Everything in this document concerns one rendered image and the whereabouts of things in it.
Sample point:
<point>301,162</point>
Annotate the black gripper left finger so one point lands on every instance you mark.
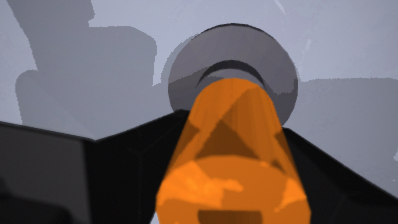
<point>112,180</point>

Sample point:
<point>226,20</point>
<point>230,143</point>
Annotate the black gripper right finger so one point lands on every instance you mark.
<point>335,193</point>

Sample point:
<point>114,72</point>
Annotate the orange knob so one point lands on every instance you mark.
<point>232,163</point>

